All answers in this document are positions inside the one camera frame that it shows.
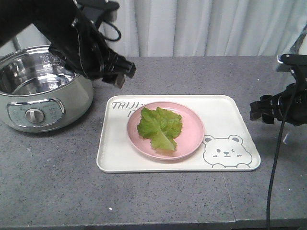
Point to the green lettuce leaf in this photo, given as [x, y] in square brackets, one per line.
[161, 127]

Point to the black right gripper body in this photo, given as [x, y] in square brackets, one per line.
[292, 105]

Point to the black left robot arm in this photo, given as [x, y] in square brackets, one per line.
[72, 27]

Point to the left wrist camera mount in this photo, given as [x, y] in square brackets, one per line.
[99, 11]

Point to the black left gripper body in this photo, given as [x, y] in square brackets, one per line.
[107, 63]

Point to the pale green electric pot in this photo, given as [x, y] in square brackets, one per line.
[39, 92]

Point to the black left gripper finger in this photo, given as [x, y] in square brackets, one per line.
[126, 67]
[116, 79]

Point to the white pleated curtain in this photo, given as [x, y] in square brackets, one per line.
[165, 28]

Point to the cream bear serving tray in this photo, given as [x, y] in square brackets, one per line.
[226, 144]

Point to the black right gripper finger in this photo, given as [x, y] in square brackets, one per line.
[255, 113]
[267, 107]

